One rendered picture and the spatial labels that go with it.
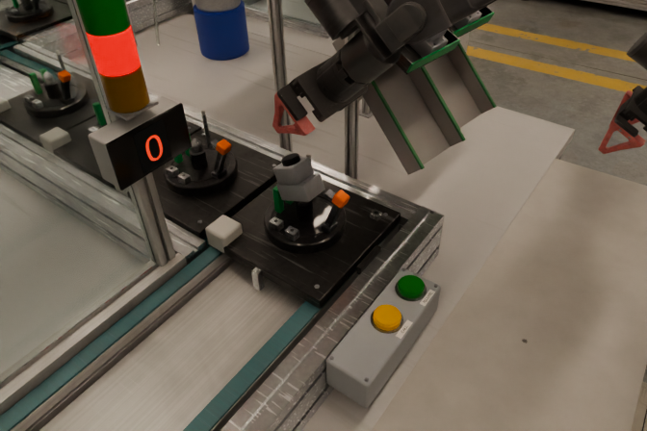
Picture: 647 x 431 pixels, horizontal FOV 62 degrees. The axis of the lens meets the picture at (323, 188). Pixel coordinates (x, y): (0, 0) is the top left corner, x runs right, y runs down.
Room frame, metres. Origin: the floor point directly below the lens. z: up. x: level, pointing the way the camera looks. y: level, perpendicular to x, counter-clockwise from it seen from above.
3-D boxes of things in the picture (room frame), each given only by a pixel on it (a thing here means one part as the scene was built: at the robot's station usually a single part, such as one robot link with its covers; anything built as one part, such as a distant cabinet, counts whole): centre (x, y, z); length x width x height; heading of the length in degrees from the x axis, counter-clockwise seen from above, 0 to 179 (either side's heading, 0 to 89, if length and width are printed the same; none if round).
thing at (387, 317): (0.49, -0.09, 0.96); 0.04 x 0.04 x 0.02
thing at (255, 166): (0.84, 0.24, 1.01); 0.24 x 0.24 x 0.13; 53
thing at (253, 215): (0.68, 0.03, 0.96); 0.24 x 0.24 x 0.02; 53
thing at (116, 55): (0.61, 0.24, 1.33); 0.05 x 0.05 x 0.05
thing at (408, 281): (0.54, -0.13, 0.96); 0.04 x 0.04 x 0.02
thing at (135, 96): (0.61, 0.24, 1.28); 0.05 x 0.05 x 0.05
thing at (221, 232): (0.67, 0.17, 0.97); 0.05 x 0.05 x 0.04; 53
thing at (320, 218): (0.68, 0.03, 0.98); 0.14 x 0.14 x 0.02
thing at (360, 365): (0.49, -0.09, 0.93); 0.21 x 0.07 x 0.06; 143
